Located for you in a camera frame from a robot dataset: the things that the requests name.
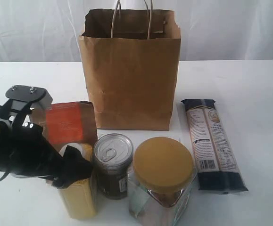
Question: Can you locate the dark jar pull-tab lid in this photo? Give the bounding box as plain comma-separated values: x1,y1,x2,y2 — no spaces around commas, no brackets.
93,133,133,200

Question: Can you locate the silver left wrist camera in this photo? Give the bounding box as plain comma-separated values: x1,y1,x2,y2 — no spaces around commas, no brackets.
5,85,53,110

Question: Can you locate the brown paper shopping bag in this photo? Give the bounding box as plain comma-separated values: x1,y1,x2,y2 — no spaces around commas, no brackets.
78,0,181,131

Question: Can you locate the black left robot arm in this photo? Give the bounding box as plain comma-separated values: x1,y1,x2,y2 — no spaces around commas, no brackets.
0,110,97,189

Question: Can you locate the clear jar yellow lid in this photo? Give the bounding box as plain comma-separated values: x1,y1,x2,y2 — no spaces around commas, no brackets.
127,137,197,226

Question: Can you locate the yellow grain bottle white cap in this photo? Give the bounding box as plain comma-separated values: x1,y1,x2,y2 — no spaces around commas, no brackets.
59,143,97,220

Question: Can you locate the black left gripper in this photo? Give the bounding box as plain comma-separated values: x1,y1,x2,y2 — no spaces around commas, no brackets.
8,111,93,189

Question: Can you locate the black noodle packet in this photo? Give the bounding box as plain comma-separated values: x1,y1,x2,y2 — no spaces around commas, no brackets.
182,99,248,194

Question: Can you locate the brown pouch orange label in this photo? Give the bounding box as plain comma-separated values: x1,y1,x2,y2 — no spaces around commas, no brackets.
30,101,97,156

